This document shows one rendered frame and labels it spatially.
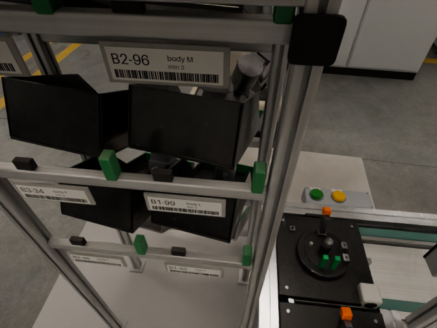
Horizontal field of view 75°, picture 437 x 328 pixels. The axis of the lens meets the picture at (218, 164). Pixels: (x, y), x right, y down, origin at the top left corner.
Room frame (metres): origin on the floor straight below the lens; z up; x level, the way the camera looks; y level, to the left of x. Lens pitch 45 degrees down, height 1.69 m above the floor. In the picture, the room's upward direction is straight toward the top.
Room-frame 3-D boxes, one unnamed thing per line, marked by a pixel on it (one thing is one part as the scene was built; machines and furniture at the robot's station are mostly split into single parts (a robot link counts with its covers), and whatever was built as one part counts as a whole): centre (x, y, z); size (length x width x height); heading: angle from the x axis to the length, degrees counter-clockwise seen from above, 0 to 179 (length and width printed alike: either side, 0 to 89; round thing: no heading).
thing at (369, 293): (0.26, -0.37, 0.97); 0.05 x 0.05 x 0.04; 84
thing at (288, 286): (0.37, -0.28, 0.96); 0.24 x 0.24 x 0.02; 84
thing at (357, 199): (0.57, -0.39, 0.93); 0.21 x 0.07 x 0.06; 84
